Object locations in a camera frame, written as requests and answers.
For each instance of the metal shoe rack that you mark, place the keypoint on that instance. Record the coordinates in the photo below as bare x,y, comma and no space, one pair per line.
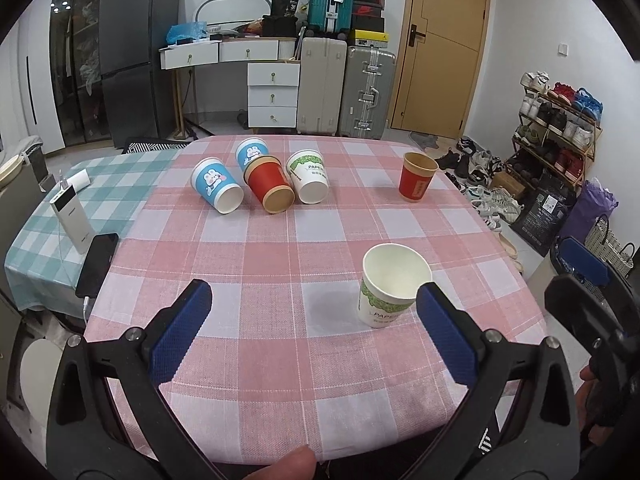
595,130

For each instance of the black refrigerator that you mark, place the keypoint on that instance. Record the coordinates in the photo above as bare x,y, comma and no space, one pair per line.
137,60

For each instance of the red brown paper cup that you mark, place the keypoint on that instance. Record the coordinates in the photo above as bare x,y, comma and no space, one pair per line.
267,182
417,180

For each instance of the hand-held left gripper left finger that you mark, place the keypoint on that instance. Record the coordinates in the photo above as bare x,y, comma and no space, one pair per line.
181,330

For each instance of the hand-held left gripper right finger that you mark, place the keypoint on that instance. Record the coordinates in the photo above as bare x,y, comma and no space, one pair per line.
445,330

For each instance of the person's right hand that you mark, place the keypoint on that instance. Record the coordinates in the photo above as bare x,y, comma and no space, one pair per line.
585,395

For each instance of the purple bag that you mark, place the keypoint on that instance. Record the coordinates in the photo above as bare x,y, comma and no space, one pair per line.
592,207

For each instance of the person's left hand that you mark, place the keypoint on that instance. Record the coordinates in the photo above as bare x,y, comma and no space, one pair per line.
280,465

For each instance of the pink plaid tablecloth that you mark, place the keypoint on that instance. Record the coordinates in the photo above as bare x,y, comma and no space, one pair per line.
300,260

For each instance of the white vanity desk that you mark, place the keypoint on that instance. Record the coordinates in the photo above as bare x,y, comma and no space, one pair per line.
220,52

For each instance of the white drawer cabinet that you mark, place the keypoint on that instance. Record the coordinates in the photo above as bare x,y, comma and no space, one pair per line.
272,95

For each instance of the grey trash bin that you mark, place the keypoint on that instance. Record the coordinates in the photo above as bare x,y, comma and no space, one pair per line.
35,160

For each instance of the striped floor mat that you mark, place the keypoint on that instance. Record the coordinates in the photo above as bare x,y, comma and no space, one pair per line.
150,146

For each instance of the beige suitcase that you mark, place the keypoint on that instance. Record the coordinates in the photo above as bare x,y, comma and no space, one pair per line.
322,85

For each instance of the white green leaf paper cup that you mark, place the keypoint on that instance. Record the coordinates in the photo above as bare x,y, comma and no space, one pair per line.
387,280
307,175

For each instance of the wooden door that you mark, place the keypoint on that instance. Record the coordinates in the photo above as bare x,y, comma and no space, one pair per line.
440,45

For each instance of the black smartphone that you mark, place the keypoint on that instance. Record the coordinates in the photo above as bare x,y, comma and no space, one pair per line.
97,265

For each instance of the white round stool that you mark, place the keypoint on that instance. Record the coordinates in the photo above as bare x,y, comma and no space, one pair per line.
40,370

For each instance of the blue plastic bag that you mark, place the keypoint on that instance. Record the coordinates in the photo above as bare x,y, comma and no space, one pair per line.
185,32

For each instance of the rows of racked sneakers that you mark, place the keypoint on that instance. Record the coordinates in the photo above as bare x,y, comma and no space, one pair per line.
560,110

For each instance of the oval mirror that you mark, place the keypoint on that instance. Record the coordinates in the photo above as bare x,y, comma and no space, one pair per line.
230,12

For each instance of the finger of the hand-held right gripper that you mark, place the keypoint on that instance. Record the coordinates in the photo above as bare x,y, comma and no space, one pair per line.
582,257
575,302

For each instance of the cardboard box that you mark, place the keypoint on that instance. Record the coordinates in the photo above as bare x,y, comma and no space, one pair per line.
507,185

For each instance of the black fabric bag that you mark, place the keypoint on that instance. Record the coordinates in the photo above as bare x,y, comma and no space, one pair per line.
279,26

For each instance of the white power bank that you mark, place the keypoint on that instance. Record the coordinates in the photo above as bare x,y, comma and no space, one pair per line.
70,222

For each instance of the blue rabbit paper cup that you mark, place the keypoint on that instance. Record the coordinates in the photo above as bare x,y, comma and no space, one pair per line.
250,150
212,182

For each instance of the pile of loose shoes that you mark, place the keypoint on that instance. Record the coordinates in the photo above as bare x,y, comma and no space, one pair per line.
480,180

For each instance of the green plaid tablecloth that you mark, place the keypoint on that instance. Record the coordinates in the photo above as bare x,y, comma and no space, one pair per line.
115,185

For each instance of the yellow black shoe box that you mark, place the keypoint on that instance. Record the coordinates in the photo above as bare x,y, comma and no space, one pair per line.
369,39

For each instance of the small white box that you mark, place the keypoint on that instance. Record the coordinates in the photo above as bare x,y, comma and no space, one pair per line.
76,180

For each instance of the woven basket bag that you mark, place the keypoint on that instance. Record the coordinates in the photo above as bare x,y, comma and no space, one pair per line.
607,245

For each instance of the grey door mat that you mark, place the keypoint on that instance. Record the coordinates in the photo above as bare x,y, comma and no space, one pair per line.
424,140

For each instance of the glass door cabinet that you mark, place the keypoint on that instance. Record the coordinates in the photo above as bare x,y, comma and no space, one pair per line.
80,60

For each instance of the silver suitcase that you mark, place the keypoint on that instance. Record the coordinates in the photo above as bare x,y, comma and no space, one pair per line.
367,92

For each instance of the black pouch bag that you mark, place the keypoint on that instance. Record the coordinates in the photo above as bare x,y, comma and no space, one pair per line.
284,4

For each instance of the white wall switch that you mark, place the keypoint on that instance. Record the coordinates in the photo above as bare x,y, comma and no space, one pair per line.
563,49

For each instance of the black shopping bag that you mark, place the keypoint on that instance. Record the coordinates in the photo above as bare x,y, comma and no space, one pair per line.
547,215

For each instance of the red shoe box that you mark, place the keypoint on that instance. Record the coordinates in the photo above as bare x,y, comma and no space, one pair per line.
368,9

